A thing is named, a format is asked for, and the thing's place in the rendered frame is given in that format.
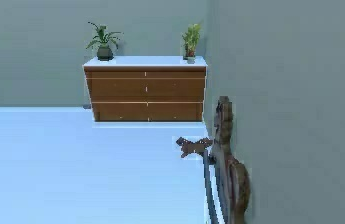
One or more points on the brown white-topped chest of drawers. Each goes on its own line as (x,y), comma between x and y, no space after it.
(146,93)

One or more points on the light green plant in small pot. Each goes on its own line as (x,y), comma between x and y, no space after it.
(191,40)

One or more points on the green plant in dark pot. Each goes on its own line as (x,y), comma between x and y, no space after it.
(104,41)

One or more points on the brown carved rocking horse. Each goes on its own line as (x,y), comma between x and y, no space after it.
(228,160)

